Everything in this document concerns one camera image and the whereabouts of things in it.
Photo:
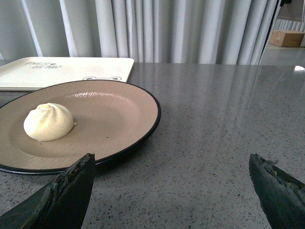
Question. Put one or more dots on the grey pleated curtain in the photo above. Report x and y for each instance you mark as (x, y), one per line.
(175, 31)

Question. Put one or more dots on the beige plate with black rim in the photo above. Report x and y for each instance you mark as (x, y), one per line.
(111, 119)

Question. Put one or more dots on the white bear print tray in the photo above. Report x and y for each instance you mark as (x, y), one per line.
(34, 73)

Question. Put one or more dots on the white steamed bun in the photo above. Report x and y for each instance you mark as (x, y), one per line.
(48, 122)

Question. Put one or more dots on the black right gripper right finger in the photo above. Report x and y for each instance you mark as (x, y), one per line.
(282, 197)

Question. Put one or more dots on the brown cardboard box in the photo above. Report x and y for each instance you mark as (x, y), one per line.
(286, 38)

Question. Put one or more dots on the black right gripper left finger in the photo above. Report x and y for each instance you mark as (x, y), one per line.
(60, 204)

